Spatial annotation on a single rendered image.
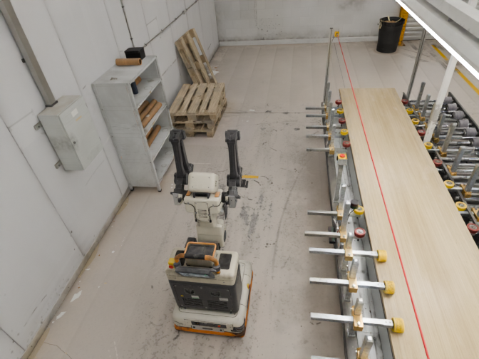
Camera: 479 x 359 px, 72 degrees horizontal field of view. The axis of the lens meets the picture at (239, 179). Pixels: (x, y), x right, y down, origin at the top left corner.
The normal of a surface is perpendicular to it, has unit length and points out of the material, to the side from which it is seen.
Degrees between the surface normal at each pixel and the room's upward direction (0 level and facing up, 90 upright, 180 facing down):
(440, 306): 0
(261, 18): 90
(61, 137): 90
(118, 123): 90
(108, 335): 0
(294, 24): 90
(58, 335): 0
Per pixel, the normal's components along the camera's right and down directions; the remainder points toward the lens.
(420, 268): -0.07, -0.78
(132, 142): -0.14, 0.63
